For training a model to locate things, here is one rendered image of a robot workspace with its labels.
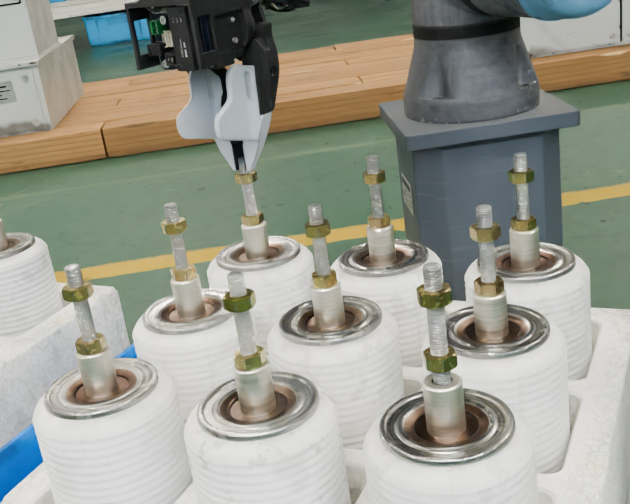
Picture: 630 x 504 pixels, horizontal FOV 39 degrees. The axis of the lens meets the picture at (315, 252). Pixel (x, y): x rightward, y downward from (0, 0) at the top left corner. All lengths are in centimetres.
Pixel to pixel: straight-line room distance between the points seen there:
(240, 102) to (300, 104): 163
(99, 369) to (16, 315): 35
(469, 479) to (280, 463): 11
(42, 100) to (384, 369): 194
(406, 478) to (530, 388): 13
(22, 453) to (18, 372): 8
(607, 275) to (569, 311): 63
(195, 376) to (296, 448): 17
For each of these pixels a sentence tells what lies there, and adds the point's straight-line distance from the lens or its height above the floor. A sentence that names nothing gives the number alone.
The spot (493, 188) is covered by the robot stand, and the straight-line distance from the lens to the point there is 98.
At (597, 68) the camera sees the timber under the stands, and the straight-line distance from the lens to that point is 252.
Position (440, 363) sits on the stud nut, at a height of 30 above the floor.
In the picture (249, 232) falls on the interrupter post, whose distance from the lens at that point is 78.
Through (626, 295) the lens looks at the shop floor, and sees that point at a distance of 126.
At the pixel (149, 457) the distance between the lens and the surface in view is 60.
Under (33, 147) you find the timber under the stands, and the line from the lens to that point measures 243.
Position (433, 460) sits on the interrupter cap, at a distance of 48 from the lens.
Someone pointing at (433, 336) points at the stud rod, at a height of 31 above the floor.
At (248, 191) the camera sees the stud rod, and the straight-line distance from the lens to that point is 77.
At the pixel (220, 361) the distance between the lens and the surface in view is 67.
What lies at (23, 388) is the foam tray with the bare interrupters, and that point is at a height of 14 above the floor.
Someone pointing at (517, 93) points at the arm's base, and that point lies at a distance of 98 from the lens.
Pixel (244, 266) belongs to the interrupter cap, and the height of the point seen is 25.
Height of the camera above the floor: 53
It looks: 21 degrees down
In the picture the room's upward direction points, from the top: 8 degrees counter-clockwise
